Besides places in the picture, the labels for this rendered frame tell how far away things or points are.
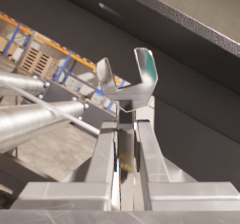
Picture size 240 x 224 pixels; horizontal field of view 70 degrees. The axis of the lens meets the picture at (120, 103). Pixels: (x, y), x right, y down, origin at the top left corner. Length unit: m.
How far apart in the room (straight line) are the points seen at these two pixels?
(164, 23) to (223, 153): 0.17
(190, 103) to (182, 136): 0.04
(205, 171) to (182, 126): 0.06
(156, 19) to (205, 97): 0.12
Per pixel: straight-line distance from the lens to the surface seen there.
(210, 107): 0.25
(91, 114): 1.17
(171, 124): 0.22
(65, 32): 0.25
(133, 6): 0.17
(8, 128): 0.46
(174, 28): 0.17
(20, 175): 0.26
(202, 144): 0.24
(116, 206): 0.35
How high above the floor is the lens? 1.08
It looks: 3 degrees down
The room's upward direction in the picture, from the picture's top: 29 degrees clockwise
